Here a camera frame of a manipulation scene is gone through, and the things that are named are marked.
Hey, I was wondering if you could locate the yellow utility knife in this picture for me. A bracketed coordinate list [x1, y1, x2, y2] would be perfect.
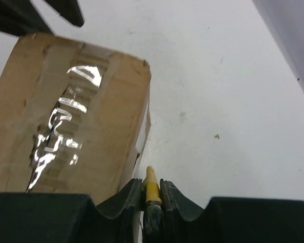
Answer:
[142, 166, 165, 242]

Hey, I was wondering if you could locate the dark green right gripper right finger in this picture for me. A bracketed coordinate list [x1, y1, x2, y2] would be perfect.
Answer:
[160, 180, 304, 242]

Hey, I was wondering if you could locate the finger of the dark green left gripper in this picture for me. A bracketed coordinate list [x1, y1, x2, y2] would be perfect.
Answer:
[31, 0, 85, 27]
[0, 0, 52, 36]

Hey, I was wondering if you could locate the brown cardboard express box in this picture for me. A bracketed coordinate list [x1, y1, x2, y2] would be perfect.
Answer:
[0, 33, 151, 204]

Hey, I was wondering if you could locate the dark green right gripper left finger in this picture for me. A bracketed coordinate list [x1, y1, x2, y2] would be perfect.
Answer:
[0, 179, 142, 242]

